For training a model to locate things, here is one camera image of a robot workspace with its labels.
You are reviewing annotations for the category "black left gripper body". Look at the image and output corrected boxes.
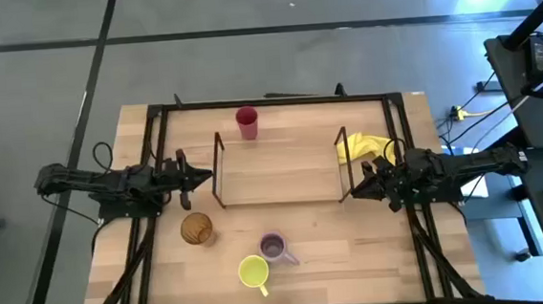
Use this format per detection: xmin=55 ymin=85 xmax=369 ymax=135
xmin=154 ymin=147 xmax=194 ymax=213

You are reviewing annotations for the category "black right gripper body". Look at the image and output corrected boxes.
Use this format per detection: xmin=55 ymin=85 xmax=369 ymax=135
xmin=359 ymin=153 xmax=414 ymax=215

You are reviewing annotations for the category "red plastic cup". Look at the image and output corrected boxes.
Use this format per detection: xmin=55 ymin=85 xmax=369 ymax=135
xmin=234 ymin=104 xmax=261 ymax=141

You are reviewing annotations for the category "yellow cloth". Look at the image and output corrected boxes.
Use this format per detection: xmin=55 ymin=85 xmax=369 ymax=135
xmin=336 ymin=129 xmax=398 ymax=170

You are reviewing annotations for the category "brown wooden bowl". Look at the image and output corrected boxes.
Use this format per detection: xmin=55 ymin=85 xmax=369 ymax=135
xmin=178 ymin=210 xmax=217 ymax=249

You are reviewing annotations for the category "grey side desk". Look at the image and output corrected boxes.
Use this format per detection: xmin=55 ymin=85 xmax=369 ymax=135
xmin=482 ymin=32 xmax=543 ymax=266

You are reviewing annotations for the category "black device on desk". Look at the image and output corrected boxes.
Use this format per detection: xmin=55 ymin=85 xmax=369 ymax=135
xmin=523 ymin=33 xmax=543 ymax=83

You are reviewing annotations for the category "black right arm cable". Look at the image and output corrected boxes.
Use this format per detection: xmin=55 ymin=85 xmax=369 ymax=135
xmin=380 ymin=136 xmax=410 ymax=165

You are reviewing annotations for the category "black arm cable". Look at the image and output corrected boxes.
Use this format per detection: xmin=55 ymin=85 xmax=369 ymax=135
xmin=380 ymin=136 xmax=410 ymax=165
xmin=35 ymin=140 xmax=120 ymax=232

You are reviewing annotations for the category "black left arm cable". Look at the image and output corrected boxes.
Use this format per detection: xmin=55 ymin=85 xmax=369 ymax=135
xmin=35 ymin=140 xmax=120 ymax=232

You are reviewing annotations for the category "yellow power strip with cable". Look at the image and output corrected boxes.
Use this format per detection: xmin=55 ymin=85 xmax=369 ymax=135
xmin=448 ymin=102 xmax=496 ymax=122

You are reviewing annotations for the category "purple mug with handle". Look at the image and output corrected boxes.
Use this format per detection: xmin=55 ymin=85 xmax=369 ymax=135
xmin=256 ymin=229 xmax=301 ymax=270

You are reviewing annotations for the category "black metal table frame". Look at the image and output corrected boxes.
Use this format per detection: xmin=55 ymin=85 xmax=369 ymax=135
xmin=66 ymin=72 xmax=499 ymax=304

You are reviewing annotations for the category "yellow mug with handle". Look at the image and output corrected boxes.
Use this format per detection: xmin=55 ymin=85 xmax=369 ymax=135
xmin=236 ymin=253 xmax=272 ymax=300

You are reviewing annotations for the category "black floor cable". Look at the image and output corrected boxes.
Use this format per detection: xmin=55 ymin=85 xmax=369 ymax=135
xmin=434 ymin=69 xmax=516 ymax=147

